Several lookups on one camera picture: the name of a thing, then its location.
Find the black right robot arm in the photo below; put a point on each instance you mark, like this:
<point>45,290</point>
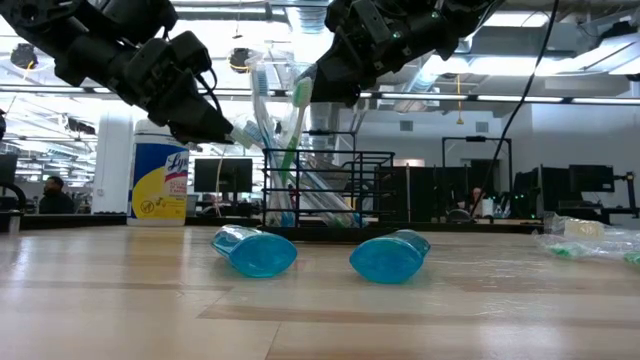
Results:
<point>465,20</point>

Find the black hanging ceiling lamp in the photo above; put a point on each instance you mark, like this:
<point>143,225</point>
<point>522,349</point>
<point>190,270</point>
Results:
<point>240,60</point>
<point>24,56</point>

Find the blue mouthwash bottle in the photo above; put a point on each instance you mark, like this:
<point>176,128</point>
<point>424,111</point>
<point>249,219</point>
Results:
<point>390,260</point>
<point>255,255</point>

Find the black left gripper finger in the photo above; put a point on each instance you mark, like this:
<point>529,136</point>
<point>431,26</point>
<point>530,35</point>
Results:
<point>200,125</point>

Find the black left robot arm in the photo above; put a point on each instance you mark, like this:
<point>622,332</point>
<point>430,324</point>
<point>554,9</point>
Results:
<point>75,45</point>

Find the black aluminium table frame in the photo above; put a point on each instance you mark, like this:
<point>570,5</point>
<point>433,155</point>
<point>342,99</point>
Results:
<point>70,222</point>

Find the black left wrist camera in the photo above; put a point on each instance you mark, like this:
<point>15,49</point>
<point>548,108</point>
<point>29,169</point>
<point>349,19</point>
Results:
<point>190,52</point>

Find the person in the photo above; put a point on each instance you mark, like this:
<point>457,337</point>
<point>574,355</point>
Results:
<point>477,196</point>
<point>56,200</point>

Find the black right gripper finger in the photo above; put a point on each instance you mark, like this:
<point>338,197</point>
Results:
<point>340,80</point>

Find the black computer monitor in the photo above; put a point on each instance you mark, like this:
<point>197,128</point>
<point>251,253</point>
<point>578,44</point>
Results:
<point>592,178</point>
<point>222,175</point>

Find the Lysol wipes canister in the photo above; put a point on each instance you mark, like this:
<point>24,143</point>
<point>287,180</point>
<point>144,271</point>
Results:
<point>155,200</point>

